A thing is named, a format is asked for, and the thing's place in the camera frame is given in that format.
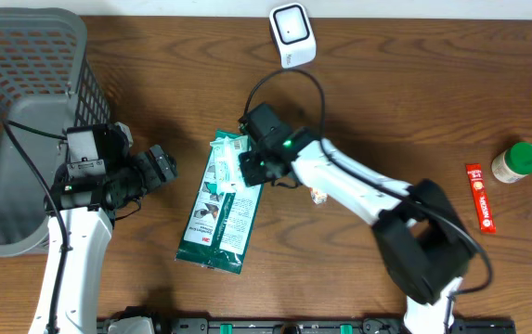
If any light green wipes pack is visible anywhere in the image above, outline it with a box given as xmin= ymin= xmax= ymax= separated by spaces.
xmin=210 ymin=135 xmax=249 ymax=193

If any orange white small packet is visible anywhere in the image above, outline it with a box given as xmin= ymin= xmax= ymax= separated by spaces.
xmin=309 ymin=187 xmax=328 ymax=205

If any green 3M product pouch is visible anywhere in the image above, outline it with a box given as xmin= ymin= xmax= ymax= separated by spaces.
xmin=175 ymin=148 xmax=263 ymax=275

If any red Nescafe stick box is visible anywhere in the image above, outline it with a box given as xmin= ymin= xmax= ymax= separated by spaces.
xmin=465 ymin=163 xmax=497 ymax=234

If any green lid white jar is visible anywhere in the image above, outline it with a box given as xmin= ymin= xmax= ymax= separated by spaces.
xmin=491 ymin=142 xmax=532 ymax=184

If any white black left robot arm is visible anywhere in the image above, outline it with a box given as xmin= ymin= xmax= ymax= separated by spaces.
xmin=30 ymin=122 xmax=177 ymax=333

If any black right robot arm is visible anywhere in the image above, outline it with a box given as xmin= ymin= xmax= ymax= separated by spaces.
xmin=240 ymin=125 xmax=483 ymax=333

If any white cube barcode scanner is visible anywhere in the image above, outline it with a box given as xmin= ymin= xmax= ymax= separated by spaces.
xmin=269 ymin=2 xmax=317 ymax=69

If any grey plastic shopping basket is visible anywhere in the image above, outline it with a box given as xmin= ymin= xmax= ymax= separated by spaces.
xmin=0 ymin=7 xmax=110 ymax=257

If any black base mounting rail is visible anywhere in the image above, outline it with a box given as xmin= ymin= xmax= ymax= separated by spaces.
xmin=96 ymin=316 xmax=517 ymax=334

